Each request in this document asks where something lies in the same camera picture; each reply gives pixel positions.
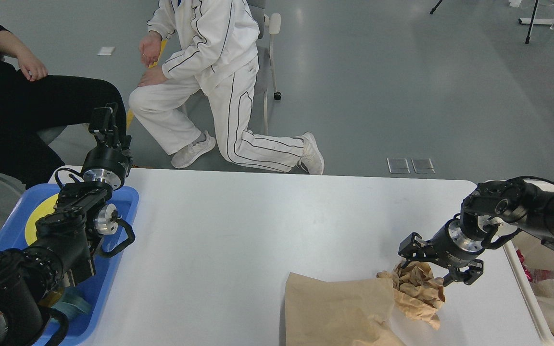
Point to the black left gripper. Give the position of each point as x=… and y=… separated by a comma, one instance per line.
x=110, y=161

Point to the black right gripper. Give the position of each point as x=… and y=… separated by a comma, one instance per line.
x=454, y=247

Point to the brown paper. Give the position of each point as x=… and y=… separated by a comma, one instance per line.
x=417, y=292

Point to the red round object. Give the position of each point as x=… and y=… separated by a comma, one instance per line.
x=524, y=264

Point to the yellow plastic plate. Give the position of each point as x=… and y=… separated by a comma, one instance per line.
x=44, y=208

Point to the brown paper bag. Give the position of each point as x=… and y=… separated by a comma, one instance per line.
x=338, y=313

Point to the dark teal mug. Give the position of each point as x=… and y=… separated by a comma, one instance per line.
x=70, y=302

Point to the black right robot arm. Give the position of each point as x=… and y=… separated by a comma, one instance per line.
x=493, y=214

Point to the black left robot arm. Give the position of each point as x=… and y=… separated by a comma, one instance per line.
x=83, y=224

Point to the white paper scrap on floor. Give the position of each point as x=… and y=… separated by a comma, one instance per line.
x=106, y=51

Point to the clear floor plate right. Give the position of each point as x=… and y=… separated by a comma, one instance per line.
x=423, y=166

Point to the clear floor plate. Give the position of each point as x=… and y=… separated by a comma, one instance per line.
x=423, y=166
x=398, y=165

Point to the clear floor plate left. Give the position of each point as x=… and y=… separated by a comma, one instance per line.
x=398, y=165

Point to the person in black trousers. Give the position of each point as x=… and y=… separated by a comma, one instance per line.
x=31, y=100

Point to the beige plastic bin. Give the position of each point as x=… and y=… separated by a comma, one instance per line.
x=538, y=257

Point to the person in white tracksuit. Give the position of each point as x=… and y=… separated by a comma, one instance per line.
x=197, y=92

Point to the white stand base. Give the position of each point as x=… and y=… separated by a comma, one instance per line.
x=532, y=17

